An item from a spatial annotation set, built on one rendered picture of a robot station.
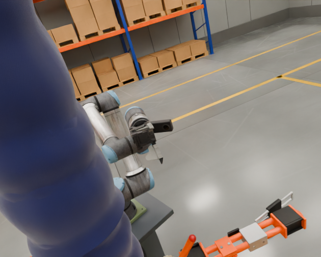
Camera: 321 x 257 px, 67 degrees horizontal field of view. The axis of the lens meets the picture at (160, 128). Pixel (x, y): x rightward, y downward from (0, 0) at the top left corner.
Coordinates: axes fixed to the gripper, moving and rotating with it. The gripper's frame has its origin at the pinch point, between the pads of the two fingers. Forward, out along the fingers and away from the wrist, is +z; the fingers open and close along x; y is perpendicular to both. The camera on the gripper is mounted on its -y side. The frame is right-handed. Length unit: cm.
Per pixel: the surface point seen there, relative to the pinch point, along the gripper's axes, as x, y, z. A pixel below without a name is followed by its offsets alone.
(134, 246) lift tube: -12.4, 17.7, 24.2
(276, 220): -31.1, -28.4, 22.3
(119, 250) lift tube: -5.1, 20.3, 29.7
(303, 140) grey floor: -157, -202, -145
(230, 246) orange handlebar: -32.0, -9.9, 22.8
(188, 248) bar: -24.0, 3.6, 22.9
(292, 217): -31, -33, 24
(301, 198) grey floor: -157, -130, -72
